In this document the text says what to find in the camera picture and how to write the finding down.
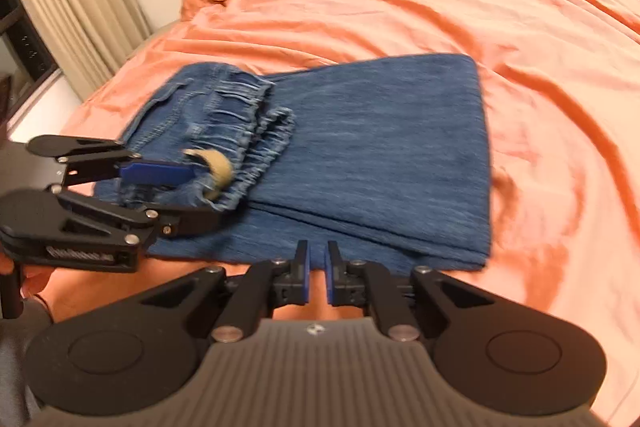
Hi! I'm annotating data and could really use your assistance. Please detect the blue denim pants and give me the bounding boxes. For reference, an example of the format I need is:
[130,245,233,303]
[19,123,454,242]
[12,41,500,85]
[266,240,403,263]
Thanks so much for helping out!
[94,54,490,273]

